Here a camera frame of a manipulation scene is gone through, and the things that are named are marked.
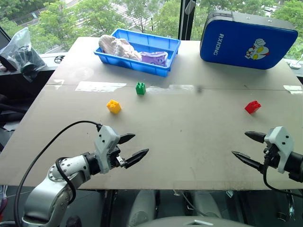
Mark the short clear tape strip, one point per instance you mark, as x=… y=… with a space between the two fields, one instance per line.
x=293 y=89

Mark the clear plastic bag with gear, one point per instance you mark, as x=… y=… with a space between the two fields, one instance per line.
x=23 y=56

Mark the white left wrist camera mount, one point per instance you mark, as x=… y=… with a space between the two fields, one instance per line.
x=104 y=142

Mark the wide clear tape strip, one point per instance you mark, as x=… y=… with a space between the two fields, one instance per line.
x=99 y=86

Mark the long clear tape strip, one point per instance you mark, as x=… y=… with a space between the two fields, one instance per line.
x=175 y=87

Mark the blue RXIONG carry case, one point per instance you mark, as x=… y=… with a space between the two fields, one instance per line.
x=232 y=45

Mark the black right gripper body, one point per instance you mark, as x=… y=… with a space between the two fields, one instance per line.
x=272 y=158

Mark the yellow toy brick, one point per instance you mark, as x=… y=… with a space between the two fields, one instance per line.
x=113 y=107

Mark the dark side desk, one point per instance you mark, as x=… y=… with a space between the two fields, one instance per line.
x=23 y=94

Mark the green toy brick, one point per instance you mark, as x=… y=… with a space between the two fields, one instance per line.
x=140 y=89

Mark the blue plastic bin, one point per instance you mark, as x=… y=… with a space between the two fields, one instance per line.
x=151 y=69

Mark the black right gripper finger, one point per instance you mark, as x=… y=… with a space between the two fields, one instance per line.
x=248 y=160
x=255 y=136

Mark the white round device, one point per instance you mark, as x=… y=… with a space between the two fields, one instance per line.
x=296 y=65

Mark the grey rounded robot leg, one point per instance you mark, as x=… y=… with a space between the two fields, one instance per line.
x=206 y=203
x=142 y=208

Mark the purple printed packet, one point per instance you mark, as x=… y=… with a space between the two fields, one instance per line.
x=155 y=58

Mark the pale pink bagged plush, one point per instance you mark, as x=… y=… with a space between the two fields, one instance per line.
x=118 y=47

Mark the black table leg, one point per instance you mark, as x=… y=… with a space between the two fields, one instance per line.
x=108 y=208

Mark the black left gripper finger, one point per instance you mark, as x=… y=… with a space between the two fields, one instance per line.
x=126 y=137
x=136 y=158

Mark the red toy brick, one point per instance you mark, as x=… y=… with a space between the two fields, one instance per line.
x=252 y=107

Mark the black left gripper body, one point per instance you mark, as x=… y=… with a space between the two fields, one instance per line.
x=115 y=158

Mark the grey robot torso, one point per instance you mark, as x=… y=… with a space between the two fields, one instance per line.
x=198 y=222

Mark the black window frame post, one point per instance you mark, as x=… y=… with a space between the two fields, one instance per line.
x=187 y=21

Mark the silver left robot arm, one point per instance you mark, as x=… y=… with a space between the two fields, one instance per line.
x=47 y=196

